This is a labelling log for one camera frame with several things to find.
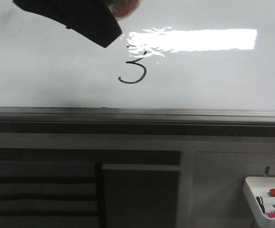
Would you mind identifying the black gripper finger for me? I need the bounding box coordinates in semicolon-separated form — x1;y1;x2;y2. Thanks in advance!
13;0;122;48

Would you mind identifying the black striped grey panel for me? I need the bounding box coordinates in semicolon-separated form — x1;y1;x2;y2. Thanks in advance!
0;159;107;228

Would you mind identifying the black capped whiteboard marker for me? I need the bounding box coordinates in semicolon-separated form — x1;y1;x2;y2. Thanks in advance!
256;197;275;213

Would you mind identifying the white whiteboard with aluminium frame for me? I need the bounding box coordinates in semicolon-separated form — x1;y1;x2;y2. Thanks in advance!
0;0;275;124

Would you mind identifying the white marker tray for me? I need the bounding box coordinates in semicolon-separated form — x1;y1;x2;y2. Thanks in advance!
243;176;275;228

